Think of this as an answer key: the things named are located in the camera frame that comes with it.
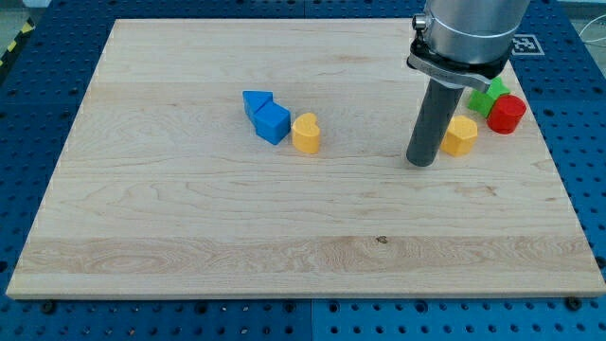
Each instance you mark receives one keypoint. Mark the yellow hexagon block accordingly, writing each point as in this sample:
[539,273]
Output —
[460,136]

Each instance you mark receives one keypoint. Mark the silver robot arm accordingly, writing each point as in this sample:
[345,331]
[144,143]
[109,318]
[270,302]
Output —
[465,43]

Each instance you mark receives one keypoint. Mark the yellow heart block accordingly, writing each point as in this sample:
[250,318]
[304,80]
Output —
[306,134]

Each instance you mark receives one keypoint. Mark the blue cube block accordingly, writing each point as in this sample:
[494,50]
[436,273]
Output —
[272,122]

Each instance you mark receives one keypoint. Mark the blue triangle block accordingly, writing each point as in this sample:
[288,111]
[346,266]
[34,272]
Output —
[254,100]

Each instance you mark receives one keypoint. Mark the wooden board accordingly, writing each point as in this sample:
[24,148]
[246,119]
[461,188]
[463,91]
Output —
[163,189]

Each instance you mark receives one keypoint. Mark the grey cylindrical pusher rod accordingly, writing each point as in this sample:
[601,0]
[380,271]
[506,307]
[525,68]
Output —
[435,113]

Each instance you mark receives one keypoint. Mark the green star block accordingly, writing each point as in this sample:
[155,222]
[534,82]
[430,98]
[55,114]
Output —
[482,103]

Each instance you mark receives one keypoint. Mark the red cylinder block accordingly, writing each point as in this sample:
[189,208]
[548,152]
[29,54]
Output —
[505,114]

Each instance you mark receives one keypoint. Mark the black white fiducial marker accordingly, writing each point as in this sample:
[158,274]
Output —
[526,45]

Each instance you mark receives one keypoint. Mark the yellow black hazard tape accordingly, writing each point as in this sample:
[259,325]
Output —
[15,47]

